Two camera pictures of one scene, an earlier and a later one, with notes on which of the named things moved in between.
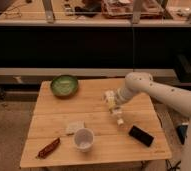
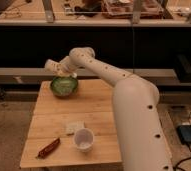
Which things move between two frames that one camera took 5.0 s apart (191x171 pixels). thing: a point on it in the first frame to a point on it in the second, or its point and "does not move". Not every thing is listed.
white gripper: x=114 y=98 to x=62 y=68
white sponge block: x=73 y=127 does not move
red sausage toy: x=47 y=149 does not move
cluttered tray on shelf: x=123 y=9 does not move
